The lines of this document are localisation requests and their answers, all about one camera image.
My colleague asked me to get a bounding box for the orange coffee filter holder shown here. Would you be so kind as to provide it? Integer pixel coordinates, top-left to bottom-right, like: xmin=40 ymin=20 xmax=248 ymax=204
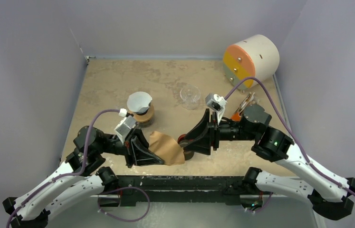
xmin=231 ymin=93 xmax=259 ymax=121

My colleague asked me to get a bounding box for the blue ribbed glass dripper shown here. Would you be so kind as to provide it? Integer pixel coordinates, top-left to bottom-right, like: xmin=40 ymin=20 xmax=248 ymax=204
xmin=135 ymin=106 xmax=150 ymax=115

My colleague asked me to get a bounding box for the round cream drawer cabinet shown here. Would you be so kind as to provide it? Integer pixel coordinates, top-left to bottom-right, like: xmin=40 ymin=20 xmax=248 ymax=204
xmin=222 ymin=34 xmax=280 ymax=86

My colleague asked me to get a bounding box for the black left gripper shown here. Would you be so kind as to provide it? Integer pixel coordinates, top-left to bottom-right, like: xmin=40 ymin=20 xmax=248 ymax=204
xmin=98 ymin=125 xmax=165 ymax=167

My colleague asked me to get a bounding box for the red and black pitcher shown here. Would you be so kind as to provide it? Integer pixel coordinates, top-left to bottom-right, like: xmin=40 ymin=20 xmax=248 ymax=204
xmin=177 ymin=134 xmax=194 ymax=161

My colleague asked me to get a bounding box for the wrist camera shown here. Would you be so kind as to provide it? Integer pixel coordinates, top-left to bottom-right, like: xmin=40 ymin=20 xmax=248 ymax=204
xmin=205 ymin=93 xmax=227 ymax=124
xmin=114 ymin=108 xmax=136 ymax=143

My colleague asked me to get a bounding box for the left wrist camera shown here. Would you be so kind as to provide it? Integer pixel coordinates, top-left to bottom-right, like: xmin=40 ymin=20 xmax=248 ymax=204
xmin=114 ymin=108 xmax=136 ymax=143

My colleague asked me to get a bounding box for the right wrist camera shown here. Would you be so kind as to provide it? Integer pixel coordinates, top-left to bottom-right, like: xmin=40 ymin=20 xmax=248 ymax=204
xmin=205 ymin=93 xmax=227 ymax=124

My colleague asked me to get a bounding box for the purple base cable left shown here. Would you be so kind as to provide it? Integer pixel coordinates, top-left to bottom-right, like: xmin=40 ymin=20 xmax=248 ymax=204
xmin=97 ymin=186 xmax=151 ymax=222

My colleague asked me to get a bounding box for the glass carafe with handle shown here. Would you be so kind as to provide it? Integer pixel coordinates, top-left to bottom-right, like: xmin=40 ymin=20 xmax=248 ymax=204
xmin=139 ymin=117 xmax=155 ymax=128

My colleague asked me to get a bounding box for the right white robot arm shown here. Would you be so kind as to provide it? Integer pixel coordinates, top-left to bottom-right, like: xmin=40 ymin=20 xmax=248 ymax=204
xmin=178 ymin=104 xmax=355 ymax=220

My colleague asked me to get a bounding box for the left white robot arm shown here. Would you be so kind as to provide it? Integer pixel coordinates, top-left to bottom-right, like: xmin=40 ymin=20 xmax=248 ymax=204
xmin=2 ymin=126 xmax=164 ymax=228

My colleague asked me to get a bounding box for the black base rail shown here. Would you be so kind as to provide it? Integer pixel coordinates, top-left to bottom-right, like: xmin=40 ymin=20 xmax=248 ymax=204
xmin=102 ymin=175 xmax=272 ymax=210

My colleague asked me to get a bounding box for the brown paper coffee filter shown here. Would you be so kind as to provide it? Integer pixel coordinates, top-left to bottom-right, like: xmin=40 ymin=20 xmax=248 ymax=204
xmin=149 ymin=131 xmax=185 ymax=166

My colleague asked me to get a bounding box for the white paper coffee filter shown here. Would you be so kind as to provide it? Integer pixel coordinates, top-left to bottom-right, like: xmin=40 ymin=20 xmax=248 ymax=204
xmin=126 ymin=91 xmax=152 ymax=113

